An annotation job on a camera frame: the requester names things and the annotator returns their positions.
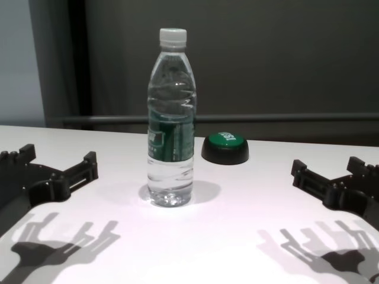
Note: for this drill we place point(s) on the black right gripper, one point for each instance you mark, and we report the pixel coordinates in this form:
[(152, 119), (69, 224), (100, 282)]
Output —
[(364, 195)]

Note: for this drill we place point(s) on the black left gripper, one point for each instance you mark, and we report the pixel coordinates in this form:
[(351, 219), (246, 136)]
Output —
[(14, 183)]

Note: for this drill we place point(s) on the clear water bottle green label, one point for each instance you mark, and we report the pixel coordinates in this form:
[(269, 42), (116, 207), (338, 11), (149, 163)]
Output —
[(170, 177)]

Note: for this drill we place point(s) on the green push button black base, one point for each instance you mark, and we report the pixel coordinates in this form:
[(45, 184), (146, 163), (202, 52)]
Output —
[(225, 149)]

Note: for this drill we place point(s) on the dark horizontal wall rail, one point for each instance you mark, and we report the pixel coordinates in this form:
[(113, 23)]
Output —
[(266, 117)]

